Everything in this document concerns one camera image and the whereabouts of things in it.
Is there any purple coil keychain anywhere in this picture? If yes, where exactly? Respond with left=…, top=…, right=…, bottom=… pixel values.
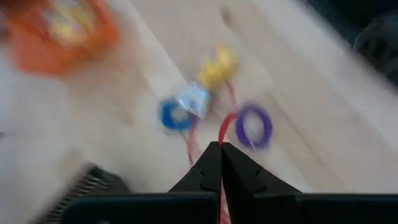
left=234, top=103, right=274, bottom=151

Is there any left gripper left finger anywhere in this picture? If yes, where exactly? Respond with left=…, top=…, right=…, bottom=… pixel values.
left=169, top=141, right=223, bottom=194

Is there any black slotted plastic basket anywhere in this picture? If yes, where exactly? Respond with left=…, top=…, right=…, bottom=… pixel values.
left=37, top=162, right=132, bottom=224

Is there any yellow crayon pack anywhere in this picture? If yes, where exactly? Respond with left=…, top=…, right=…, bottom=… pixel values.
left=43, top=0, right=98, bottom=45
left=176, top=45, right=241, bottom=119

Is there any blue coil keychain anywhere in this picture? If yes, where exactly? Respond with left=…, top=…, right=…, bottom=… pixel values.
left=158, top=97, right=198, bottom=132

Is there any orange slotted plastic basket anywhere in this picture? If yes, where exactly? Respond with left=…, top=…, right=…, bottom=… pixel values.
left=8, top=0, right=121, bottom=76

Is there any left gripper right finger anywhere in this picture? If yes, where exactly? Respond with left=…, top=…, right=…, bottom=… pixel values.
left=221, top=142, right=302, bottom=224

